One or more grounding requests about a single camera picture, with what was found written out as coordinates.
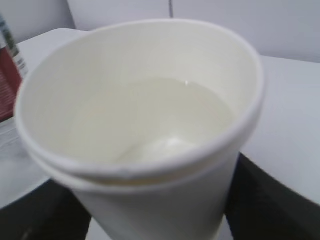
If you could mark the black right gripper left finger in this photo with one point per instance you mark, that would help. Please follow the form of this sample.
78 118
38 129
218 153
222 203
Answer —
50 212

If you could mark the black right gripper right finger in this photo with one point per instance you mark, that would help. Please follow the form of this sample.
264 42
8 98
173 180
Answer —
261 208

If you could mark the white paper cup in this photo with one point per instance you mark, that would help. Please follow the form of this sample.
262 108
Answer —
143 122

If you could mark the Nongfu Spring water bottle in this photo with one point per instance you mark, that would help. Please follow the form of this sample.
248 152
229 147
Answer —
13 69

